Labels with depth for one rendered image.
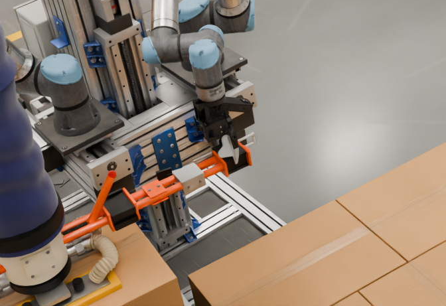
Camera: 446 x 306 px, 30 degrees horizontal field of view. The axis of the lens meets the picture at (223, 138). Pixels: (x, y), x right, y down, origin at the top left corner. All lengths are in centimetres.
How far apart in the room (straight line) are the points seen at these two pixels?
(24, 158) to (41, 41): 108
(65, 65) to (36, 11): 51
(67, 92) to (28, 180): 66
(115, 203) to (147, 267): 19
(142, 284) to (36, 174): 43
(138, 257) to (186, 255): 107
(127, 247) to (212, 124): 42
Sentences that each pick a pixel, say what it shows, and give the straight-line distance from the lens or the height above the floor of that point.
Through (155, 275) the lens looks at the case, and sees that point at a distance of 223.
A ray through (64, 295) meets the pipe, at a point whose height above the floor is 100.
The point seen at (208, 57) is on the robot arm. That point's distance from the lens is 212.
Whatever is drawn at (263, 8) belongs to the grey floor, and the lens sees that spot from 546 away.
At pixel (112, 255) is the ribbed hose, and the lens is 221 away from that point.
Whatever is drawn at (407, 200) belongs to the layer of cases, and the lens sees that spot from 296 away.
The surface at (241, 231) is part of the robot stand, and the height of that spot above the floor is 21.
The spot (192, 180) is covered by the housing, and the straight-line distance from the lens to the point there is 228.
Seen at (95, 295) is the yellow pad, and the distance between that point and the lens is 221.
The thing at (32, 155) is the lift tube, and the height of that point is 138.
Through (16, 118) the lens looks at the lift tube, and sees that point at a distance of 195.
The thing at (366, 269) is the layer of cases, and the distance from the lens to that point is 272.
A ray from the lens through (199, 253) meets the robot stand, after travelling 335.
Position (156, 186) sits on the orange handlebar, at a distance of 228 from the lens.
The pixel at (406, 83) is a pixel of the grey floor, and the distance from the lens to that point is 454.
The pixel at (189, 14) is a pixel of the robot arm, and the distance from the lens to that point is 275.
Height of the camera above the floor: 248
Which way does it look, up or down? 35 degrees down
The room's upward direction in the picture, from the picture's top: 11 degrees counter-clockwise
